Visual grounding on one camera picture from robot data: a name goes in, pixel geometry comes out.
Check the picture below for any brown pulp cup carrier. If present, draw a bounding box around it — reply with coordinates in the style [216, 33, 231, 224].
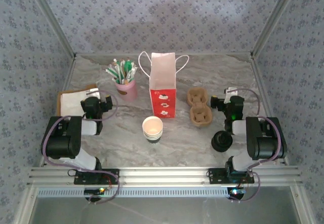
[187, 87, 213, 128]

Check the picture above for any red white paper bag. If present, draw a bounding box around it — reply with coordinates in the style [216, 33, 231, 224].
[138, 51, 190, 120]

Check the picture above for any pink cup holder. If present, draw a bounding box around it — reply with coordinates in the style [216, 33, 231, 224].
[114, 79, 139, 102]

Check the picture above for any green white sachet stick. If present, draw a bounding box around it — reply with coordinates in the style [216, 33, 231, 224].
[111, 59, 125, 83]
[121, 59, 133, 84]
[105, 66, 120, 81]
[126, 65, 139, 84]

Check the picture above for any brown cardboard tray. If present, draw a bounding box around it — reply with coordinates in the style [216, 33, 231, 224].
[57, 84, 102, 119]

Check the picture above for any small circuit board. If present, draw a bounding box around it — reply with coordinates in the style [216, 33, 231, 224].
[84, 188, 106, 195]
[227, 187, 247, 197]

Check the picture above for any grey metal panel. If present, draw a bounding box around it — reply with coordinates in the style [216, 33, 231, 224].
[30, 196, 304, 224]

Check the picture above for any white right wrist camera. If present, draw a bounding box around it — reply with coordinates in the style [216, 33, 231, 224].
[224, 87, 240, 98]

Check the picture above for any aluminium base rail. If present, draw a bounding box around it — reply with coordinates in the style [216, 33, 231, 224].
[27, 167, 303, 186]

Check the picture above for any aluminium frame post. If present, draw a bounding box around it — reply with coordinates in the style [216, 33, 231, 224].
[24, 0, 77, 59]
[250, 0, 302, 57]

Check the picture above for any grey slotted cable duct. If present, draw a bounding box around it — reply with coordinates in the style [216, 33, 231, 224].
[36, 186, 231, 198]

